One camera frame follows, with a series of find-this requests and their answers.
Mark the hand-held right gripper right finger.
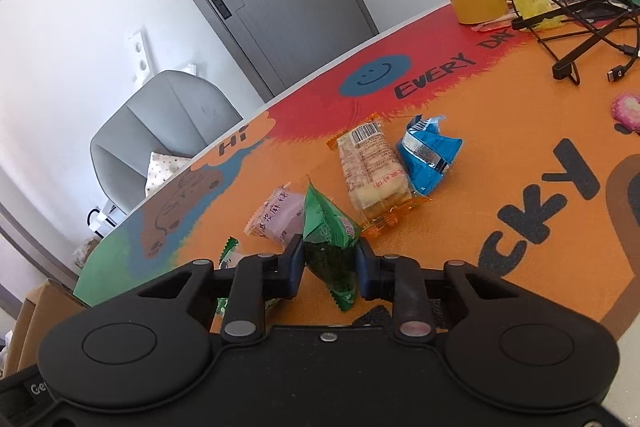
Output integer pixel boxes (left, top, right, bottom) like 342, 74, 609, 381
356, 238, 523, 339

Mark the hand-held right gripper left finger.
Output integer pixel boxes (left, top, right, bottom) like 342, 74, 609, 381
135, 234, 306, 343

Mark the dark green snack packet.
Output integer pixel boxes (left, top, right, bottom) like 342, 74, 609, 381
302, 177, 362, 314

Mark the pale purple snack packet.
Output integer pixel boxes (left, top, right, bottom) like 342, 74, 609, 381
244, 182, 307, 243

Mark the green and white cake packet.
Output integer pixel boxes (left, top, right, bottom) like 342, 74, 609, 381
215, 236, 281, 318

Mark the orange-edged biscuit packet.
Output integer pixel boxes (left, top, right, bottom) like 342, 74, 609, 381
326, 113, 431, 240

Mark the blue snack packet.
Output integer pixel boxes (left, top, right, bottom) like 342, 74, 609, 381
397, 113, 463, 198

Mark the printed cardboard box on floor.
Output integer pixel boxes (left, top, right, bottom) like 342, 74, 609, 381
72, 237, 101, 275

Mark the white dotted pillow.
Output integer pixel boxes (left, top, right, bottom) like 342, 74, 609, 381
144, 151, 193, 198

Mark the grey upholstered chair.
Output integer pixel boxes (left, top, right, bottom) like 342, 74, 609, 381
90, 69, 243, 215

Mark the black shoe rack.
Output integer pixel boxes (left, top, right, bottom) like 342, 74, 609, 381
86, 204, 121, 238

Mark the white foam board with holes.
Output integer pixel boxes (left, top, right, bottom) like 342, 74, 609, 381
125, 26, 152, 82

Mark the yellow tape roll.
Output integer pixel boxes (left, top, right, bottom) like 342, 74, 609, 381
446, 0, 508, 25

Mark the black door handle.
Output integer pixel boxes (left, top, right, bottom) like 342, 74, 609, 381
205, 0, 236, 18

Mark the black wire stand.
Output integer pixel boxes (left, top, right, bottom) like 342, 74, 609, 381
510, 0, 640, 82

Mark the pink pompom keychain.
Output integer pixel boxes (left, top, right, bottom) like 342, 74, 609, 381
610, 93, 640, 128

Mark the black charging cable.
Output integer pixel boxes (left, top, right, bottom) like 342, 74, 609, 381
500, 0, 640, 85

